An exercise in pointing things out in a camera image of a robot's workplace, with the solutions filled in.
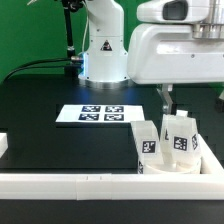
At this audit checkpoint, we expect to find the white block at left edge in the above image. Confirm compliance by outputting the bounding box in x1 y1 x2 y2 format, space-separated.
0 133 8 158

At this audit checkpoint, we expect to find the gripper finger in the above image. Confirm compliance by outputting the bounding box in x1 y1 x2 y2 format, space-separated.
157 84 176 115

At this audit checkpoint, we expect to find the black cable bundle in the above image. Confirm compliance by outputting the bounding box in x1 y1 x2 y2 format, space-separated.
0 58 83 84

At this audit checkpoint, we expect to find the white marker sheet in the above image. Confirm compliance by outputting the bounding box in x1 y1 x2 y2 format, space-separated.
56 104 145 123

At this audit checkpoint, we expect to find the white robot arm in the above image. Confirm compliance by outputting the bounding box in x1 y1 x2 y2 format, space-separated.
79 0 224 114

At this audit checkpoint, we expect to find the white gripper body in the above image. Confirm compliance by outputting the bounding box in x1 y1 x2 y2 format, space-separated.
127 24 224 84

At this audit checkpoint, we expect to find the white U-shaped fence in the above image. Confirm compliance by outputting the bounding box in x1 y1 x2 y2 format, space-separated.
0 143 224 200

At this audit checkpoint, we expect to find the black camera stand pole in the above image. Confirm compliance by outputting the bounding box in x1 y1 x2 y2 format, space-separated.
59 0 84 78

